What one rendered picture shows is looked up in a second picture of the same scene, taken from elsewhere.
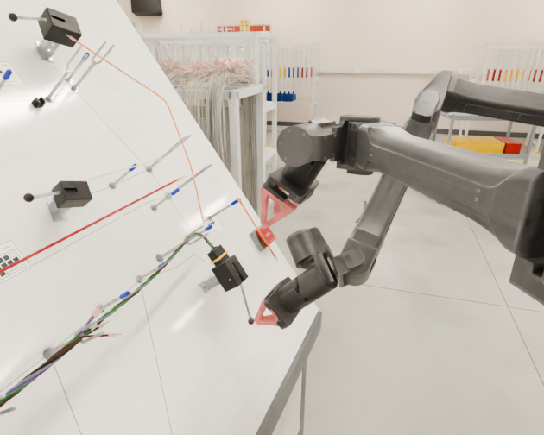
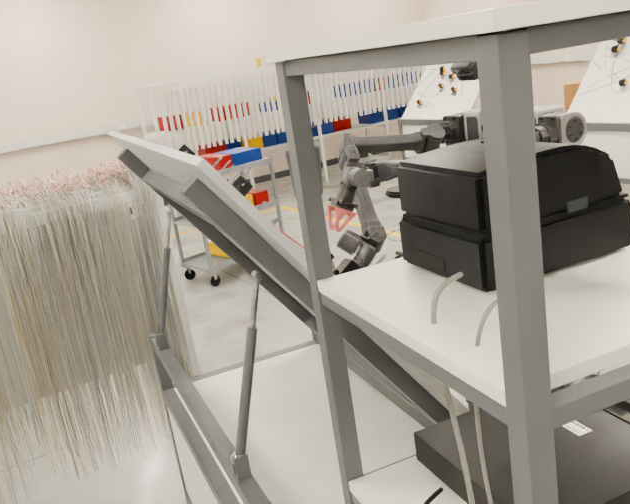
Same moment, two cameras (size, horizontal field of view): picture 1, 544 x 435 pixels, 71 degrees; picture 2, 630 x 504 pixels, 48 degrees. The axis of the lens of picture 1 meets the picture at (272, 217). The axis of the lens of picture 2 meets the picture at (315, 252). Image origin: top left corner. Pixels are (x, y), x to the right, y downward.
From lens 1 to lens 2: 1.85 m
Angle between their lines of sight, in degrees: 42
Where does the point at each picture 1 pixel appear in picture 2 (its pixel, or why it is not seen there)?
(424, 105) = (353, 153)
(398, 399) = not seen: hidden behind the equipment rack
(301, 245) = (350, 239)
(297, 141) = (363, 175)
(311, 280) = (367, 252)
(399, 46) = (23, 107)
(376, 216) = (369, 213)
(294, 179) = (349, 199)
